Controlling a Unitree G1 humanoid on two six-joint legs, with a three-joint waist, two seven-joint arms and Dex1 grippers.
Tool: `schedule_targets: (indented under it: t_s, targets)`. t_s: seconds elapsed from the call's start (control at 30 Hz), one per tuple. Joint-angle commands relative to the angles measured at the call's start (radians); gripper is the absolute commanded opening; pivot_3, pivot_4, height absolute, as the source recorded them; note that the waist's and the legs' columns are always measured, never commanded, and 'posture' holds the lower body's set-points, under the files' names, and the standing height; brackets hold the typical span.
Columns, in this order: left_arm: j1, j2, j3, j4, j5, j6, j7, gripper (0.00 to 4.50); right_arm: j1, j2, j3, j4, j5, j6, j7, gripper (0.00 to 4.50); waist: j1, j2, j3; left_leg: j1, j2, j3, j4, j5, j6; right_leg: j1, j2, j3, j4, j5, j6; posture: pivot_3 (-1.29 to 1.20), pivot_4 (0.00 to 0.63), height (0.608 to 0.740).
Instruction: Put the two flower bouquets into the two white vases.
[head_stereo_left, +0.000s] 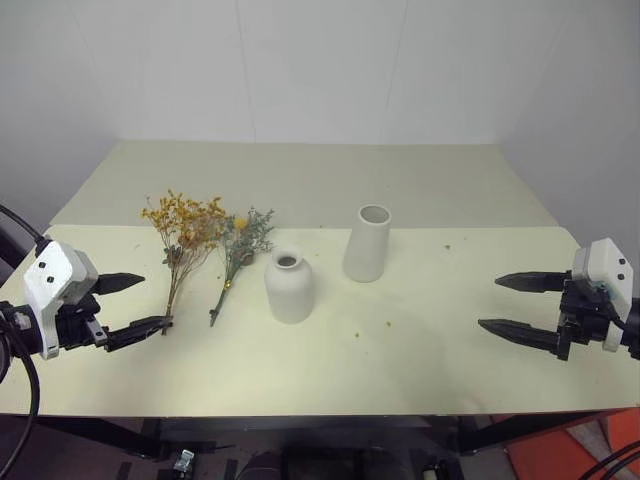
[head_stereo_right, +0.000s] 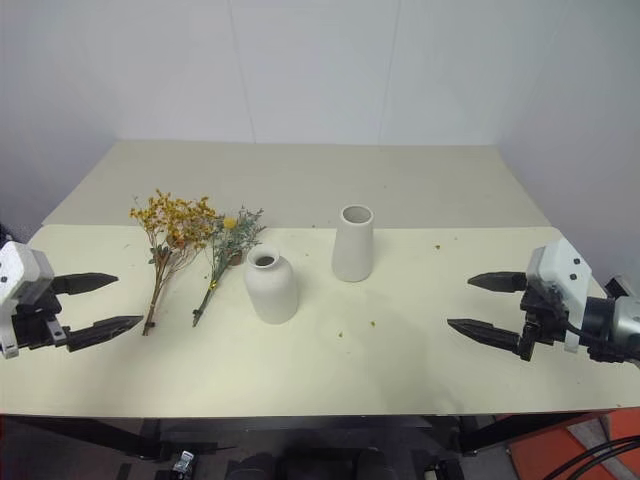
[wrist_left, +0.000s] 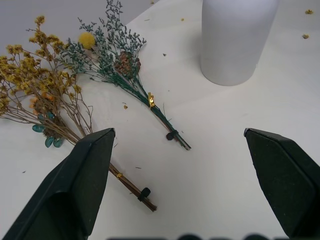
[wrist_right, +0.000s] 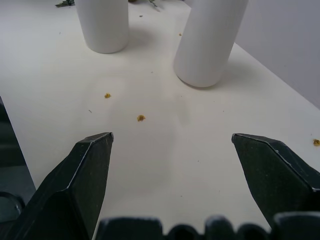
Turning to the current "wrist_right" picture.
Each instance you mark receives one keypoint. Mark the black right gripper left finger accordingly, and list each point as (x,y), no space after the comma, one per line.
(75,185)

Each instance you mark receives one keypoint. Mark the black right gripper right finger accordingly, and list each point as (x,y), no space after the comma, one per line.
(272,180)

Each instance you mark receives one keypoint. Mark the white cylinder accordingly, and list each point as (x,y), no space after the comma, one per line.
(207,45)
(103,25)

